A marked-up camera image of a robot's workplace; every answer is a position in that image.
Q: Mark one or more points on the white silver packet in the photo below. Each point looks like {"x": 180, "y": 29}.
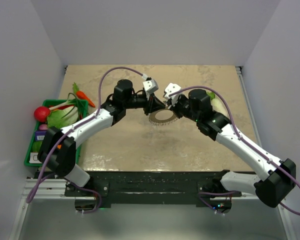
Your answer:
{"x": 33, "y": 158}

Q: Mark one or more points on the pink toy onion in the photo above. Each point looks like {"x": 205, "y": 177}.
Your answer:
{"x": 43, "y": 127}

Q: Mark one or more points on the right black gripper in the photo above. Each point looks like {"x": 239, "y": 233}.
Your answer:
{"x": 174, "y": 109}

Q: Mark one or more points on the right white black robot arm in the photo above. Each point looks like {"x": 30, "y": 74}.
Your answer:
{"x": 268, "y": 182}

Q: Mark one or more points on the red toy radish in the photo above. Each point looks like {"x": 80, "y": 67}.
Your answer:
{"x": 41, "y": 114}

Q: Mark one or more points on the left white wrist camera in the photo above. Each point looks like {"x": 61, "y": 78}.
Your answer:
{"x": 150, "y": 85}

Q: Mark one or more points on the white toy vegetable green leaves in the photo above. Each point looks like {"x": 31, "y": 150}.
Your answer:
{"x": 217, "y": 104}

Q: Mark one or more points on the green toy pepper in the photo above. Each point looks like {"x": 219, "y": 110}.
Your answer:
{"x": 35, "y": 147}

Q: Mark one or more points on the orange toy carrot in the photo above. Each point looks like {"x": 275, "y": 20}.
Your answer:
{"x": 81, "y": 95}

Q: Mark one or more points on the metal disc with keyrings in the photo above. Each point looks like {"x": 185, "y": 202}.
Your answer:
{"x": 162, "y": 117}

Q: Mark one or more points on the aluminium rail frame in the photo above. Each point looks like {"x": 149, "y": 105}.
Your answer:
{"x": 50, "y": 189}

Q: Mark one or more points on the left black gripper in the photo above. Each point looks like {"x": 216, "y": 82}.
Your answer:
{"x": 153, "y": 105}

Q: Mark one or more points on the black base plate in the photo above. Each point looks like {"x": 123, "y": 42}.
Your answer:
{"x": 107, "y": 188}

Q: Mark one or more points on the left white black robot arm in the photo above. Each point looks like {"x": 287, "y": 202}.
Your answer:
{"x": 59, "y": 147}

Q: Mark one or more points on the purple box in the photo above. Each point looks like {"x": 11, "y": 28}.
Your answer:
{"x": 39, "y": 135}

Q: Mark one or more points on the toy bok choy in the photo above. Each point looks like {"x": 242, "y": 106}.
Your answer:
{"x": 67, "y": 113}

